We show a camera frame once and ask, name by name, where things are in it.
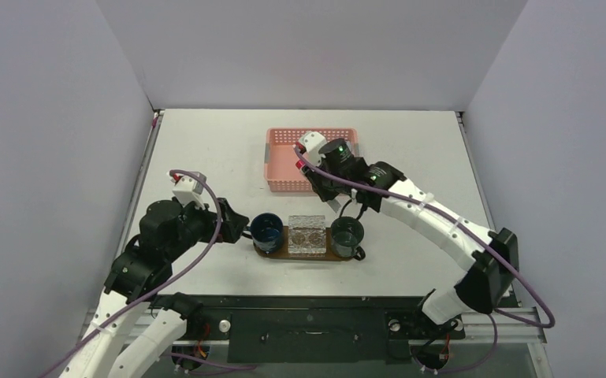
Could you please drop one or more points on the aluminium rail frame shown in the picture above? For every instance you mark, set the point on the aluminium rail frame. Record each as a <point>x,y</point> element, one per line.
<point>479,330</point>

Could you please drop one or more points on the dark green mug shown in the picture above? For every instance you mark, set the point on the dark green mug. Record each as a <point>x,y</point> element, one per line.
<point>346,235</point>

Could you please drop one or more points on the pink perforated plastic basket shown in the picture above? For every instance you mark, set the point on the pink perforated plastic basket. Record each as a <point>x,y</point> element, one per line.
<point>281,173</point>

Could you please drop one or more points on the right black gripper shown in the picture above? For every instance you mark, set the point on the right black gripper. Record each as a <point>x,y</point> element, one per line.
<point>321,187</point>

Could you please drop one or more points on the brown oval wooden tray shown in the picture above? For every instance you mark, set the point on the brown oval wooden tray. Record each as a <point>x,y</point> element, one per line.
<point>284,254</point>

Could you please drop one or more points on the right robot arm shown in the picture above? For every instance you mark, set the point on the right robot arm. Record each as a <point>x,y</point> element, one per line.
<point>488,258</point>

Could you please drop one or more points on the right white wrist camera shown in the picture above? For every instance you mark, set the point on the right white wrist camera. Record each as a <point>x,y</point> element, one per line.
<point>312,142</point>

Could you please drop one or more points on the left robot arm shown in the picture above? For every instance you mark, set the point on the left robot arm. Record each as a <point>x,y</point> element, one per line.
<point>168,229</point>

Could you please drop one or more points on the grey tape strip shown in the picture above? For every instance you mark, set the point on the grey tape strip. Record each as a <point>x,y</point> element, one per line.
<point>267,154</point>

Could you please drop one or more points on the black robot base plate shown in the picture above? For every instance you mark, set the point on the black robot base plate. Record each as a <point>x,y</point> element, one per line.
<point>314,329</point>

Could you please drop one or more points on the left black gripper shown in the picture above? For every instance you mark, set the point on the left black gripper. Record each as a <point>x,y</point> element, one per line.
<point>232,223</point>

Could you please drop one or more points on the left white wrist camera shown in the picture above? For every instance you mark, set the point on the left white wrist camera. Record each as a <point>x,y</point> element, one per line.
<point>187,190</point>

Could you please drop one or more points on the dark blue mug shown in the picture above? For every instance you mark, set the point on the dark blue mug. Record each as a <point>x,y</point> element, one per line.
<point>267,232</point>

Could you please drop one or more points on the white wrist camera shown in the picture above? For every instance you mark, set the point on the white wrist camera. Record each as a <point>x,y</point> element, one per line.
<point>312,142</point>
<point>187,190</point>

